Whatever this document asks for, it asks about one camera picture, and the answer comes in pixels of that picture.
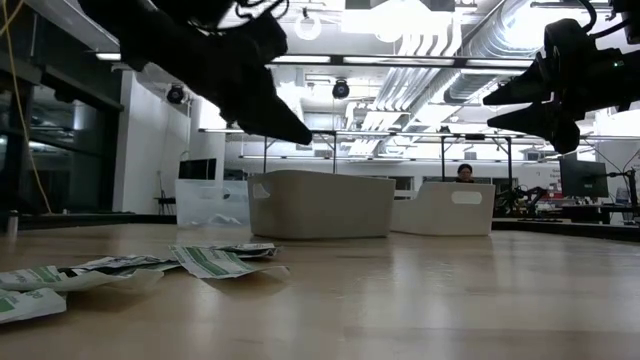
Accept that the black overhead light bar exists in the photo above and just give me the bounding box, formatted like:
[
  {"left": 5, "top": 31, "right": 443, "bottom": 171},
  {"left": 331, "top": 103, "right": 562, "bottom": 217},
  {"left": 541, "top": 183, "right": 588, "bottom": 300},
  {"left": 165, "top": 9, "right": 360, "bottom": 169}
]
[{"left": 94, "top": 51, "right": 536, "bottom": 69}]

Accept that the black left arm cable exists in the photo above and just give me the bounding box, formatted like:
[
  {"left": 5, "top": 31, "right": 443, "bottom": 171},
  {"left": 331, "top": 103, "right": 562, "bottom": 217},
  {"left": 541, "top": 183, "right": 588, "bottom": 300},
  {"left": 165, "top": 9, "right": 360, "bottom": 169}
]
[{"left": 232, "top": 0, "right": 291, "bottom": 22}]

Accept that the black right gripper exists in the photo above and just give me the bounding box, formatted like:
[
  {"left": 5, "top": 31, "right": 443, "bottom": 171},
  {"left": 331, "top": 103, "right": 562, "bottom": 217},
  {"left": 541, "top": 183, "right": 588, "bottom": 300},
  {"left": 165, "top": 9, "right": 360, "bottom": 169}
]
[{"left": 481, "top": 17, "right": 640, "bottom": 155}]

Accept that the white plastic bin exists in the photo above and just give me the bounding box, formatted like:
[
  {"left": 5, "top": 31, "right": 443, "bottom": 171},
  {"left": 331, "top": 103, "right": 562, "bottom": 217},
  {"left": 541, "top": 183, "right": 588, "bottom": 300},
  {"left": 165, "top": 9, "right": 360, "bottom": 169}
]
[{"left": 389, "top": 180, "right": 496, "bottom": 237}]

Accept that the grey plastic bin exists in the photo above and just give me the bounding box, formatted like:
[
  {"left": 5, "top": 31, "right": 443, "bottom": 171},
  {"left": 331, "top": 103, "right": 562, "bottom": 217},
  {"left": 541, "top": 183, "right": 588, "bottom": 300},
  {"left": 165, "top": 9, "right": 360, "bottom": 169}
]
[{"left": 247, "top": 169, "right": 397, "bottom": 240}]

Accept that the person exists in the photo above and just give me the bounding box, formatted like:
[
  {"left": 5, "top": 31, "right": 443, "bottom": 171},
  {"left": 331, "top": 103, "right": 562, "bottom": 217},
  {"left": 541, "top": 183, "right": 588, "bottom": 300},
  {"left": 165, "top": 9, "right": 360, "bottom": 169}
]
[{"left": 453, "top": 162, "right": 477, "bottom": 184}]

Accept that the black computer monitor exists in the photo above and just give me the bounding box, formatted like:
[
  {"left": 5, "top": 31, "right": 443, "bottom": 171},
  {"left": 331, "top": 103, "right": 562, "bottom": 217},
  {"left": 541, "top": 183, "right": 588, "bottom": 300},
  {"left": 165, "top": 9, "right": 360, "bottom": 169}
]
[
  {"left": 178, "top": 158, "right": 219, "bottom": 181},
  {"left": 558, "top": 158, "right": 610, "bottom": 199}
]

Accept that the clear plastic bin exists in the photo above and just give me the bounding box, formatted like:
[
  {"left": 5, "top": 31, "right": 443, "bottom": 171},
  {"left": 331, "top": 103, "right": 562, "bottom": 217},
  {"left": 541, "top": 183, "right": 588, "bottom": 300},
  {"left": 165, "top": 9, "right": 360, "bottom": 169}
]
[{"left": 174, "top": 178, "right": 251, "bottom": 229}]

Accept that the yellow hanging cable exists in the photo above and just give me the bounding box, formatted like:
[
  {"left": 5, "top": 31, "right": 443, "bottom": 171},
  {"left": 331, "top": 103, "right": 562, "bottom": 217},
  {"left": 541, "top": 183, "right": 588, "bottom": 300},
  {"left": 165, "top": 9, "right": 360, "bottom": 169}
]
[{"left": 0, "top": 0, "right": 54, "bottom": 215}]

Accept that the round ceiling lamp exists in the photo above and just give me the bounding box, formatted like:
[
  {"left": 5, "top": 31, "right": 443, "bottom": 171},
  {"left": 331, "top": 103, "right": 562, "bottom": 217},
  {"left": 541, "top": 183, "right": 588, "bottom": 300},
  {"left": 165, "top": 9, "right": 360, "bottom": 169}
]
[{"left": 293, "top": 7, "right": 322, "bottom": 41}]

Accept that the green striped adhesive bandage packet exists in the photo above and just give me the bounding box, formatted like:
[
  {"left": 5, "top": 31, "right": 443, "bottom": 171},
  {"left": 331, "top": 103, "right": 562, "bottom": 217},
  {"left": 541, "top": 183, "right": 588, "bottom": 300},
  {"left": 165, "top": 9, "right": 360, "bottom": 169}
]
[
  {"left": 74, "top": 254, "right": 180, "bottom": 275},
  {"left": 0, "top": 287, "right": 68, "bottom": 325},
  {"left": 168, "top": 244, "right": 291, "bottom": 280},
  {"left": 0, "top": 264, "right": 165, "bottom": 293}
]

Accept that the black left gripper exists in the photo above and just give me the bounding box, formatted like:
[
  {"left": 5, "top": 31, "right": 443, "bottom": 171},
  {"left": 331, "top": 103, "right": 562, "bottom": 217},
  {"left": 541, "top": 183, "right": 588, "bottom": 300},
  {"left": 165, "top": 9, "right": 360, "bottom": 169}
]
[{"left": 184, "top": 9, "right": 314, "bottom": 147}]

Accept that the black metal workbench frame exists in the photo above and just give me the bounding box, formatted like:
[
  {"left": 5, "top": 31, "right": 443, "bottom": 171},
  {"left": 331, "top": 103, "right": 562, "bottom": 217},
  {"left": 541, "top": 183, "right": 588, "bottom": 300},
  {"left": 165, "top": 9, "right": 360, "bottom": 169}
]
[{"left": 199, "top": 127, "right": 516, "bottom": 199}]

